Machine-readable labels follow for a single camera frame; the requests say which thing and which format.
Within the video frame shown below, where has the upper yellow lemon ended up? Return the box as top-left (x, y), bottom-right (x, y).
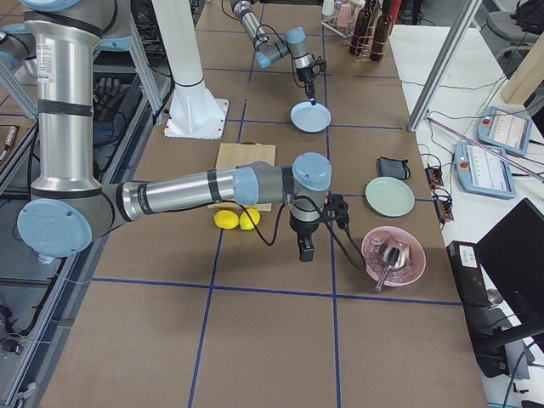
top-left (213, 210), bottom-right (239, 230)

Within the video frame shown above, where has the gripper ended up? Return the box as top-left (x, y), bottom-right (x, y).
top-left (296, 65), bottom-right (316, 105)
top-left (289, 213), bottom-right (320, 262)

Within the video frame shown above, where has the yellow lemon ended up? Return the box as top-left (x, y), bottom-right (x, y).
top-left (239, 207), bottom-right (261, 230)
top-left (213, 210), bottom-right (239, 230)

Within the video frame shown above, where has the pink cup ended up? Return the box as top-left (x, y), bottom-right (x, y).
top-left (337, 3), bottom-right (352, 28)

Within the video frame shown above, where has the black power strip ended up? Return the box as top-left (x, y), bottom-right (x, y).
top-left (425, 166), bottom-right (454, 227)

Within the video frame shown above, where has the pink bowl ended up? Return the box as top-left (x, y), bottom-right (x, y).
top-left (361, 226), bottom-right (426, 292)

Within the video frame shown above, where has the rear green wine bottle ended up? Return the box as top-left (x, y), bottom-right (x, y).
top-left (370, 1), bottom-right (392, 62)

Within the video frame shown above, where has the metal scoop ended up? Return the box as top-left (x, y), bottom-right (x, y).
top-left (375, 235), bottom-right (411, 292)

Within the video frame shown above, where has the light blue plate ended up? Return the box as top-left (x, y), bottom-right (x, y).
top-left (290, 101), bottom-right (332, 133)

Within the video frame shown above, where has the near teach pendant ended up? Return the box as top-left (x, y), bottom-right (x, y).
top-left (454, 141), bottom-right (516, 200)

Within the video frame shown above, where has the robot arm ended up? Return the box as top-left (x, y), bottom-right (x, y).
top-left (230, 1), bottom-right (325, 105)
top-left (16, 1), bottom-right (332, 262)

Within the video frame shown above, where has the black desktop computer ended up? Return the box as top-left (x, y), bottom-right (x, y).
top-left (446, 241), bottom-right (490, 309)

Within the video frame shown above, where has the teach pendant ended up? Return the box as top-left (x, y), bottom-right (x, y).
top-left (477, 106), bottom-right (533, 156)
top-left (454, 141), bottom-right (516, 200)

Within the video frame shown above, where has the lower yellow lemon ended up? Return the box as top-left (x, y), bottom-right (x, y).
top-left (239, 207), bottom-right (261, 230)

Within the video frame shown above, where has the white cup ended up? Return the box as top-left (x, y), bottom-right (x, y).
top-left (321, 0), bottom-right (335, 17)

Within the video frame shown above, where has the green wine bottle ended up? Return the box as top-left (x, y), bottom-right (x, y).
top-left (349, 1), bottom-right (371, 55)
top-left (370, 1), bottom-right (392, 62)

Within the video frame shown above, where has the wooden cutting board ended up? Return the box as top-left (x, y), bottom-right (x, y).
top-left (216, 142), bottom-right (276, 211)

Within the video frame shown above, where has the green plate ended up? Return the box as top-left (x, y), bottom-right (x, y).
top-left (365, 177), bottom-right (415, 218)

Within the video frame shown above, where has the far teach pendant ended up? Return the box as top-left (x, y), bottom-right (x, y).
top-left (477, 106), bottom-right (533, 156)

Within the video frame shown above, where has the front green wine bottle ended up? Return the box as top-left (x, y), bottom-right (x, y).
top-left (349, 1), bottom-right (371, 55)

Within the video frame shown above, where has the aluminium frame post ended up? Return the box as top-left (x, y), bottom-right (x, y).
top-left (407, 0), bottom-right (482, 133)

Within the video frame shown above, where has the white wire cup rack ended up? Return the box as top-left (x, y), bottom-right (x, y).
top-left (320, 14), bottom-right (352, 39)

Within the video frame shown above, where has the white central pillar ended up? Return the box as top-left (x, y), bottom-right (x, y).
top-left (152, 0), bottom-right (229, 140)

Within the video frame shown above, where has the copper wire bottle rack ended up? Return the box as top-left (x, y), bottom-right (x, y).
top-left (349, 33), bottom-right (388, 62)

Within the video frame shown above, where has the dark folded cloth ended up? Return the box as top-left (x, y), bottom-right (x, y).
top-left (377, 156), bottom-right (411, 180)

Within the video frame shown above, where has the metal rod with stand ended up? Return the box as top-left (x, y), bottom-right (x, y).
top-left (425, 116), bottom-right (544, 183)

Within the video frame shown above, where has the black computer monitor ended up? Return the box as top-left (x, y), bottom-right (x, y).
top-left (475, 198), bottom-right (543, 351)

